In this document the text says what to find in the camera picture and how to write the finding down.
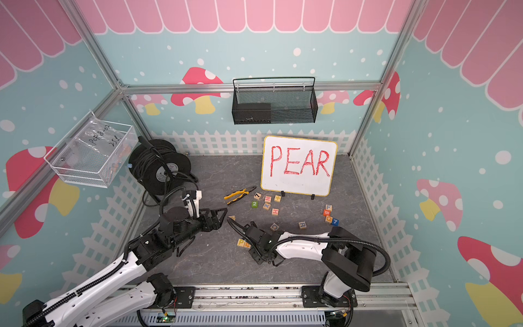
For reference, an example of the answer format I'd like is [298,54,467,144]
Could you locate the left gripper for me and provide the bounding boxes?
[171,208,228,249]

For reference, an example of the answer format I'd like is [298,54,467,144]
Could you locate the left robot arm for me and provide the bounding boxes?
[23,187,227,326]

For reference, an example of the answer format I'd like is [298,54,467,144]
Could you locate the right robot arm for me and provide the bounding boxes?
[227,217,391,307]

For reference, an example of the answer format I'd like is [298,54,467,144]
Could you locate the whiteboard with PEAR writing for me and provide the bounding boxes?
[260,136,338,197]

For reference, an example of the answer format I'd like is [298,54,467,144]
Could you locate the yellow black pliers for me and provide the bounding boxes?
[223,186,257,206]

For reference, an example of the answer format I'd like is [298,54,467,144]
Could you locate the black box in basket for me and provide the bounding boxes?
[232,103,272,125]

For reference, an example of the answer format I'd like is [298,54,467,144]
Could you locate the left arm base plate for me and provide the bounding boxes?
[164,286,196,309]

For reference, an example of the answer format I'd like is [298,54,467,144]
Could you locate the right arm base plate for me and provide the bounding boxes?
[301,285,358,308]

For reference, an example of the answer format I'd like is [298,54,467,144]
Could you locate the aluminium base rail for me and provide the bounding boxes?
[110,283,418,313]

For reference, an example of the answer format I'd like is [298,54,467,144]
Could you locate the black cable reel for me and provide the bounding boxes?
[127,136,198,206]

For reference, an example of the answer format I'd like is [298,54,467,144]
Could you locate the clear plastic wall bin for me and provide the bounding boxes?
[44,112,138,188]

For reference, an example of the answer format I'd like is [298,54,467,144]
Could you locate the black wire mesh basket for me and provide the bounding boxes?
[232,76,318,124]

